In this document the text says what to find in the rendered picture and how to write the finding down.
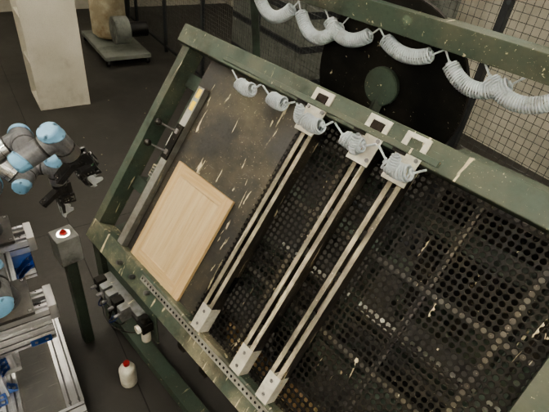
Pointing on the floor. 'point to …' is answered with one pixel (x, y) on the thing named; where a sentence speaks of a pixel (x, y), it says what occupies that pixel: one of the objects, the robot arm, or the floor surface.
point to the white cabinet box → (51, 51)
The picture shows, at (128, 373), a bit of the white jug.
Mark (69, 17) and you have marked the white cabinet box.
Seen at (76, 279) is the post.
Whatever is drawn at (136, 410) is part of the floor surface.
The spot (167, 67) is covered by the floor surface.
